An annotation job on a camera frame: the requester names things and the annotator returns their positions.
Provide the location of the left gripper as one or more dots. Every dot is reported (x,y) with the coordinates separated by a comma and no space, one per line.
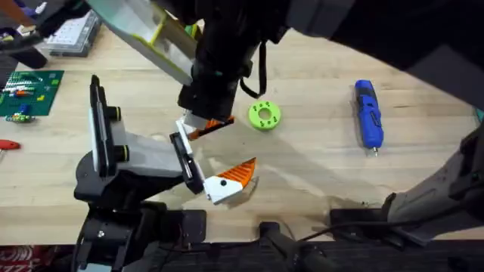
(151,158)

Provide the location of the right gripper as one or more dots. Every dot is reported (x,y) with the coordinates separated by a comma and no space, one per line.
(215,75)

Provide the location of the orange ribbed wedge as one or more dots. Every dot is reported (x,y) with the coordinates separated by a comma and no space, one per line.
(211,124)

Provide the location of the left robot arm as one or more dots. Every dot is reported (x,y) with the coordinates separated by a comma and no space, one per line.
(102,234)

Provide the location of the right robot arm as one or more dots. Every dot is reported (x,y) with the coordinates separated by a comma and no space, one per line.
(416,34)

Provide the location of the blue electric screwdriver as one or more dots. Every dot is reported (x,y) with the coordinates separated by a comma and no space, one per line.
(368,113)

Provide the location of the green disc with holes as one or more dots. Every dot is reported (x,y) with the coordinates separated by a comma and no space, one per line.
(274,117)

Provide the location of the left wrist upright plate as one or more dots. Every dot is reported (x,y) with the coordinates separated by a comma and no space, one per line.
(99,124)

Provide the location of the grey clear parts box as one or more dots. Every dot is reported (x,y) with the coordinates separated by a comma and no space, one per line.
(73,36)

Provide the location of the green board with toy blocks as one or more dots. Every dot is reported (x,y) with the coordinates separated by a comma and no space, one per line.
(41,94)

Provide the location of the black rail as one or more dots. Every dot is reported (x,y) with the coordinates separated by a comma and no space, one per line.
(378,260)

